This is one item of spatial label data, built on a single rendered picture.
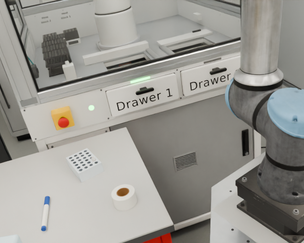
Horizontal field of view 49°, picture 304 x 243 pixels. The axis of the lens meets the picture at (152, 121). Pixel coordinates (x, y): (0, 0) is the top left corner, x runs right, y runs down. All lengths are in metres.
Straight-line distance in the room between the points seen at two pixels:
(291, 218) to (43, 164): 0.87
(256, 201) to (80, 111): 0.77
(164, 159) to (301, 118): 0.94
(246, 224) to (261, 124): 0.27
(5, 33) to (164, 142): 0.78
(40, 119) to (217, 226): 0.79
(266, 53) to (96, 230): 0.63
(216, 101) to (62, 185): 0.77
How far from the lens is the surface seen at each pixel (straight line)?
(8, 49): 1.28
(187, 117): 1.51
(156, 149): 1.53
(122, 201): 0.98
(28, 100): 1.33
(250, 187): 0.88
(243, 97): 0.84
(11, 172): 1.35
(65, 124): 1.29
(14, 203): 1.19
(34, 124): 1.37
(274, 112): 0.75
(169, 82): 1.37
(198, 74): 1.41
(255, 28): 0.78
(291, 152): 0.77
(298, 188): 0.84
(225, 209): 0.96
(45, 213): 1.07
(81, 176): 1.14
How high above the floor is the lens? 1.43
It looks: 29 degrees down
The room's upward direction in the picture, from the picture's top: 11 degrees counter-clockwise
